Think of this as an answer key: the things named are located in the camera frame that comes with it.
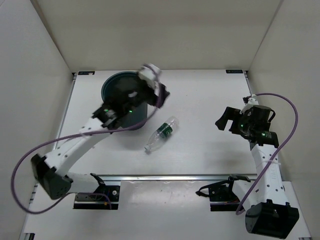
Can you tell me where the left black corner label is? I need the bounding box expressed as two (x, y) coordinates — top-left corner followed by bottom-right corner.
(77, 71), (95, 76)

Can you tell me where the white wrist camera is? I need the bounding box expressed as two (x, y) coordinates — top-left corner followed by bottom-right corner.
(240, 94), (259, 115)
(137, 63), (162, 89)

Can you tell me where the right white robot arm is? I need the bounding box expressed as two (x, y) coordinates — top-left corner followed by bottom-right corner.
(215, 105), (300, 239)

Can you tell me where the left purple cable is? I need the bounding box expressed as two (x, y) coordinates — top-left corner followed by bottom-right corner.
(11, 63), (171, 214)

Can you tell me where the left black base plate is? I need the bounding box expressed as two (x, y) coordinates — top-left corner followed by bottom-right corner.
(73, 181), (121, 211)

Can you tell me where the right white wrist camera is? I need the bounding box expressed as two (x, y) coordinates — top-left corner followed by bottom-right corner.
(240, 94), (259, 115)

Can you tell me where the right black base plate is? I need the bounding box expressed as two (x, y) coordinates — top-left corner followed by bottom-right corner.
(195, 174), (251, 212)

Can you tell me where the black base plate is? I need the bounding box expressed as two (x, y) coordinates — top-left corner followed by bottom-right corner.
(195, 174), (251, 212)
(73, 181), (121, 211)

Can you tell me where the black corner label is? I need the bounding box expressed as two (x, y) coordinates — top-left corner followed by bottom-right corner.
(77, 71), (95, 76)
(225, 69), (244, 74)

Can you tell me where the clear bottle green label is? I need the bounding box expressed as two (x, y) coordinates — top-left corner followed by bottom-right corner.
(144, 116), (180, 154)

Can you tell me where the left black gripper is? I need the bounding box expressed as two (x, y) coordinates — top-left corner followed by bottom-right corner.
(124, 70), (170, 114)

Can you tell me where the dark teal plastic bin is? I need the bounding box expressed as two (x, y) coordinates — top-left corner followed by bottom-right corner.
(101, 71), (148, 131)

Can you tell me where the right black corner label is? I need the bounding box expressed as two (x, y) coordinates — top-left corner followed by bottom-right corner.
(225, 69), (244, 74)

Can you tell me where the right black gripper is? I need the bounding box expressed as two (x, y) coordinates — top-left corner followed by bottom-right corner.
(216, 107), (255, 136)

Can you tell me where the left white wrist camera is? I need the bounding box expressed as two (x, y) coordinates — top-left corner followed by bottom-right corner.
(137, 63), (162, 89)

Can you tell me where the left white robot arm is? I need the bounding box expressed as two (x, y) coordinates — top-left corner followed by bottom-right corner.
(31, 76), (170, 200)

